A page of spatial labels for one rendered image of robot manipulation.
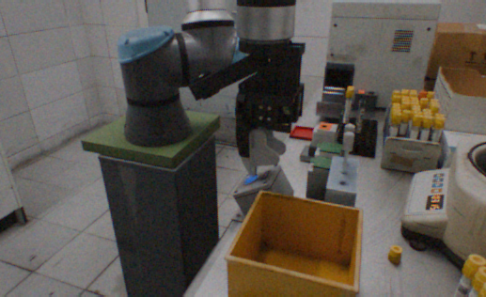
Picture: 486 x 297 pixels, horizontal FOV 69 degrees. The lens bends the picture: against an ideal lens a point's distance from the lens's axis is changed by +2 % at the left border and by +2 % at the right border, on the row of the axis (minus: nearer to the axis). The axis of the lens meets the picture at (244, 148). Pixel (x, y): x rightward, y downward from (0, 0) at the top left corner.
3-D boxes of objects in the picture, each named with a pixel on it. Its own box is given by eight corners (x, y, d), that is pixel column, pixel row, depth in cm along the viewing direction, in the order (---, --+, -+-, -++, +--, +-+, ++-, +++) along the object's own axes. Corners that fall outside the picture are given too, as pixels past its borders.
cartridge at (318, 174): (309, 185, 67) (312, 154, 64) (335, 190, 65) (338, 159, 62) (305, 196, 63) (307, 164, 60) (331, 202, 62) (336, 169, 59)
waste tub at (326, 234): (258, 246, 52) (259, 189, 47) (352, 268, 48) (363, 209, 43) (226, 323, 40) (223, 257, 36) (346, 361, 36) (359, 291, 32)
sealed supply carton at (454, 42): (427, 64, 157) (437, 20, 148) (489, 70, 147) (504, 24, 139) (424, 81, 132) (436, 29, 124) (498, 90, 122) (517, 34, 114)
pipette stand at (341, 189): (318, 205, 61) (323, 154, 57) (359, 212, 59) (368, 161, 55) (309, 242, 52) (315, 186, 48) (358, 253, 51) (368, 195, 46)
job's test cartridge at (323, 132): (314, 148, 78) (317, 121, 75) (336, 150, 77) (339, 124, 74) (310, 155, 75) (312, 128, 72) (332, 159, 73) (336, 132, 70)
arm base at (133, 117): (110, 138, 79) (101, 97, 75) (154, 115, 91) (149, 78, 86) (163, 152, 73) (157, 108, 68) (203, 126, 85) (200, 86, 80)
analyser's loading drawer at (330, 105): (326, 94, 112) (328, 78, 109) (348, 96, 110) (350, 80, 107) (315, 115, 95) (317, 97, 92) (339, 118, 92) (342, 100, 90)
